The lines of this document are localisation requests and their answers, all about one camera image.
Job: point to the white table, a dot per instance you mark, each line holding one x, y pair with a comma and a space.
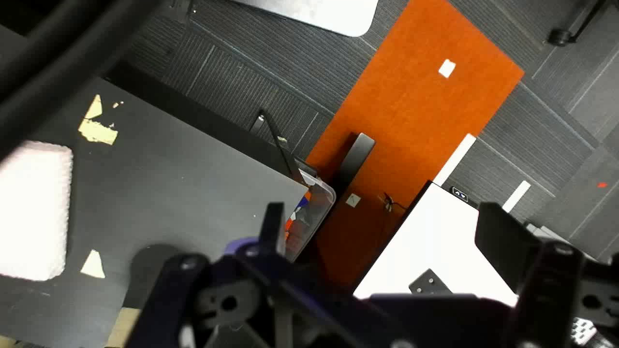
446, 239

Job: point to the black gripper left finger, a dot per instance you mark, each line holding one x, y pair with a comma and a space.
195, 303

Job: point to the clear plastic bin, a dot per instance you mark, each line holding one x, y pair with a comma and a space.
317, 206

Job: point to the black chair base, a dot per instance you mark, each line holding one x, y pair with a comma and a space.
572, 30

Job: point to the tan tape scrap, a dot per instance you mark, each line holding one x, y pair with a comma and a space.
100, 132
94, 266

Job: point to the white rounded tabletop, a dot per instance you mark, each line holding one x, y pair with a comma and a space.
323, 13

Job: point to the bubble wrap sheet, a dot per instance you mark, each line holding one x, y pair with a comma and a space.
32, 214

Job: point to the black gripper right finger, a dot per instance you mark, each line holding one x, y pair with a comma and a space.
555, 297

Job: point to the orange floor mat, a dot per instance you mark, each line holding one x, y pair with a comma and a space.
413, 103

